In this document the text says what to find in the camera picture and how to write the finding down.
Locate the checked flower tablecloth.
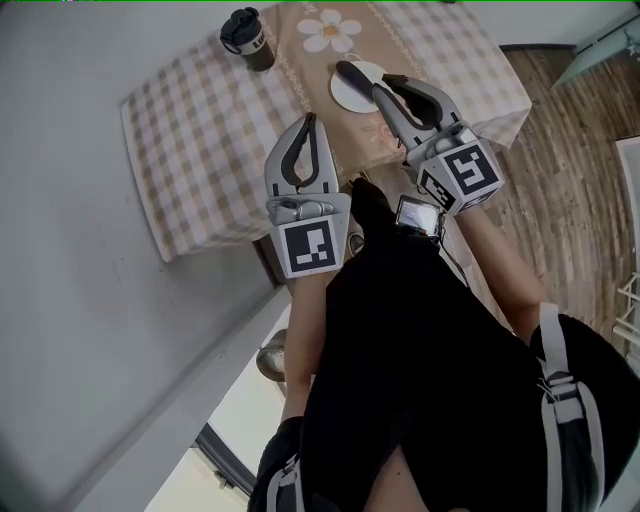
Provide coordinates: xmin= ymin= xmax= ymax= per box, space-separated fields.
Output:
xmin=119 ymin=1 xmax=533 ymax=263

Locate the table with checked cloth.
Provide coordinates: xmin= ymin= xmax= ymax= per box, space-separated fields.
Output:
xmin=119 ymin=1 xmax=533 ymax=263

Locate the small chest-mounted screen device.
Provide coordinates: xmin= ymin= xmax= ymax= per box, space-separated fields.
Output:
xmin=394 ymin=195 xmax=447 ymax=240

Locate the black lidded coffee cup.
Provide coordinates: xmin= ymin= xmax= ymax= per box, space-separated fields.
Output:
xmin=219 ymin=6 xmax=277 ymax=74

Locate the white door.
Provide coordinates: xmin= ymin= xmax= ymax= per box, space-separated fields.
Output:
xmin=144 ymin=287 xmax=294 ymax=512

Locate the person's black clothing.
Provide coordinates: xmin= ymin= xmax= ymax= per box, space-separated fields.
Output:
xmin=248 ymin=177 xmax=640 ymax=512

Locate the person's left forearm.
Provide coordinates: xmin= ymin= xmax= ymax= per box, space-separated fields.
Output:
xmin=280 ymin=269 xmax=342 ymax=427

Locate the person's right forearm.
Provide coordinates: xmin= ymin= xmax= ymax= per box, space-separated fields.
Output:
xmin=449 ymin=208 xmax=552 ymax=346

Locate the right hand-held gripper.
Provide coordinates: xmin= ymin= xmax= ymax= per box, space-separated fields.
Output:
xmin=371 ymin=73 xmax=505 ymax=218

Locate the grey harness strap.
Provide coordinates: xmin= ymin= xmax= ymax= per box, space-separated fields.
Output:
xmin=264 ymin=455 xmax=307 ymax=512
xmin=535 ymin=301 xmax=607 ymax=512

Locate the metal door handle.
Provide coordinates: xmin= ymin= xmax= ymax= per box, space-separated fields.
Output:
xmin=256 ymin=328 xmax=287 ymax=383

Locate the white rack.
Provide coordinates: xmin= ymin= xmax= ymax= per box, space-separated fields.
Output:
xmin=612 ymin=137 xmax=640 ymax=351

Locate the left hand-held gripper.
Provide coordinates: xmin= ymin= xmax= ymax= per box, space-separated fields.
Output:
xmin=263 ymin=113 xmax=352 ymax=281

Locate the thin black cable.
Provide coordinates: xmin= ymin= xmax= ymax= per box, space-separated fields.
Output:
xmin=438 ymin=219 xmax=472 ymax=287

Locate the pale green cabinet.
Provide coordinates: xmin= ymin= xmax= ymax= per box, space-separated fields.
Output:
xmin=550 ymin=8 xmax=640 ymax=91

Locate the round white plate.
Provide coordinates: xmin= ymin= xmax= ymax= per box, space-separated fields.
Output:
xmin=329 ymin=60 xmax=387 ymax=114

